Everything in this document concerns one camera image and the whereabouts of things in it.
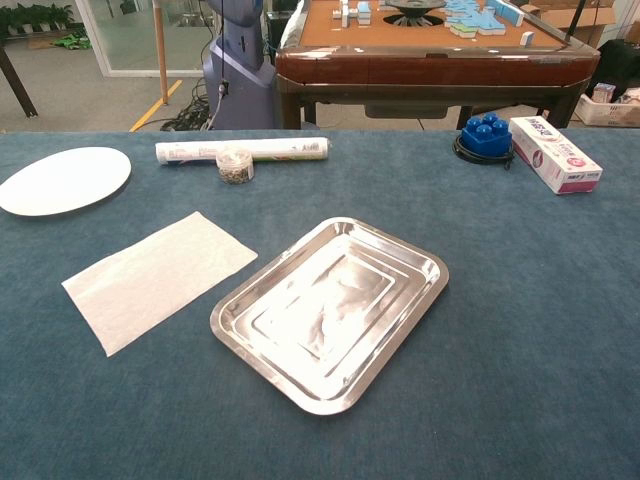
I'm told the translucent white sheet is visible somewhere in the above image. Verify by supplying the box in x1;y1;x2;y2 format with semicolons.
61;210;259;358

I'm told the stainless steel tray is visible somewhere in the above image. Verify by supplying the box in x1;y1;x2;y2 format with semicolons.
209;216;450;417

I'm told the white rolled film tube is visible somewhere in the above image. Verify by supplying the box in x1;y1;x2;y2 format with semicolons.
154;136;329;168

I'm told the small clear jar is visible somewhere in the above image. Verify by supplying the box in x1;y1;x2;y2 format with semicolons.
215;148;255;185

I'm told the blue grey machine base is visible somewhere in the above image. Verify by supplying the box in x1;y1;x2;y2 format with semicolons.
202;0;277;131

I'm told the blue building block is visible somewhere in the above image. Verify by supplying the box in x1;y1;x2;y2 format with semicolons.
460;112;513;157

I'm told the brown mahjong table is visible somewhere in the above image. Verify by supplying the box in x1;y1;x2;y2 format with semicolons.
274;0;601;131

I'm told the stacked mahjong tile cluster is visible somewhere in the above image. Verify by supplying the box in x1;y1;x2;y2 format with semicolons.
333;0;374;26

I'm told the wooden pole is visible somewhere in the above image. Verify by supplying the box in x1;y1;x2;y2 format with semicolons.
152;0;170;106

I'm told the white pink toothpaste box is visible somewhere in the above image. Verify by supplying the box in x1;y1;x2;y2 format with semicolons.
508;116;604;196

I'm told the black mahjong table centre dome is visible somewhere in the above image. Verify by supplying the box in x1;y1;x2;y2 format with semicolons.
384;0;448;26

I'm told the white round plate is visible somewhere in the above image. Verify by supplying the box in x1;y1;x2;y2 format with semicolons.
0;146;133;218

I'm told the white plastic crate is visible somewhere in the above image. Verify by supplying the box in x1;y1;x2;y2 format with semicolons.
574;92;640;128

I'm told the green item on floor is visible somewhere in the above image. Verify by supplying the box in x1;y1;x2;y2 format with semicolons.
52;30;93;51

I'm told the black tripod stand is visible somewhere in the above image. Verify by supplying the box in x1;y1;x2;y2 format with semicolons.
564;0;587;44

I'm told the black table leg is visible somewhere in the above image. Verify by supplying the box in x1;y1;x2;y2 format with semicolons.
0;42;39;119

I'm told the black bag behind table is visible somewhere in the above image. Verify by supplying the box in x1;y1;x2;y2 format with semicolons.
597;38;640;101

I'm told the cardboard box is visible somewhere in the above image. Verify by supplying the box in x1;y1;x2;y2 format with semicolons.
519;0;619;44

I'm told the row of potted plants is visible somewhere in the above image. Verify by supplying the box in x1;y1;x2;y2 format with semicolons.
0;3;75;36

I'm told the tangled floor cable bundle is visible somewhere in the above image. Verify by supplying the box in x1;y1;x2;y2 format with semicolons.
160;77;214;132

